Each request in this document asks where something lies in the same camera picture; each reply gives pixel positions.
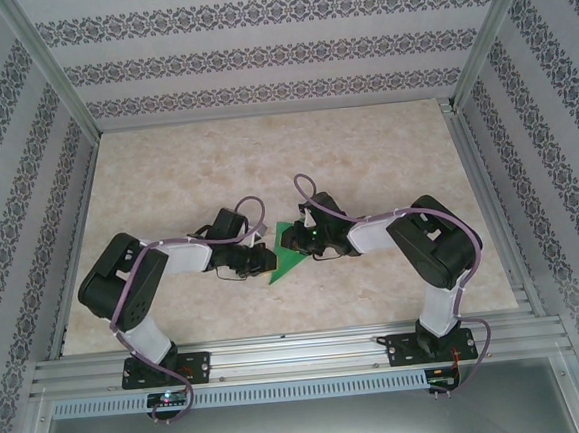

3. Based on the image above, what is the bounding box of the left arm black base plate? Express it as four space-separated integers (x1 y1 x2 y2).
119 350 213 391

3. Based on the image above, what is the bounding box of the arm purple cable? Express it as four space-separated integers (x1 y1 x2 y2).
100 194 285 431
291 160 496 410

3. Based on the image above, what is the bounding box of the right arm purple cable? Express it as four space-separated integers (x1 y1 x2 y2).
291 160 496 410

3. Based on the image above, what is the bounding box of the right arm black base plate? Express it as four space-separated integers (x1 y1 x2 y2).
384 326 478 369

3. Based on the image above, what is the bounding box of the left gripper thin black wire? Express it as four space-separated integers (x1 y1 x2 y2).
214 264 250 283

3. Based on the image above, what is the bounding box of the gripper thin black wire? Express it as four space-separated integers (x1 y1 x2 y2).
311 249 347 264
214 264 250 283

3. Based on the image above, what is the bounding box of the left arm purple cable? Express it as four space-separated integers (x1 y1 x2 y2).
100 194 285 431

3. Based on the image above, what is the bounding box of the aluminium side rail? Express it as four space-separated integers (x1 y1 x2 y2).
438 90 549 325
30 133 119 361

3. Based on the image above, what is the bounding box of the right gripper thin black wire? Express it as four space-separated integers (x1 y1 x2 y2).
311 249 347 264

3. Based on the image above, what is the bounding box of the green paper sheet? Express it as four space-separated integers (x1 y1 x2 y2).
263 216 322 286

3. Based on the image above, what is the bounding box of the grey sheet metal panel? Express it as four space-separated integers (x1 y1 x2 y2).
32 376 579 433

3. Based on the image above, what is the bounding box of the long aluminium mounting rail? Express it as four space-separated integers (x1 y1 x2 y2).
28 310 570 398

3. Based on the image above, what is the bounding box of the slotted grey cable duct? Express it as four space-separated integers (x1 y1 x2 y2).
50 368 430 420

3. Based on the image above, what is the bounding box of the aluminium frame post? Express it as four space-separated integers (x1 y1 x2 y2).
445 0 548 110
0 0 102 144

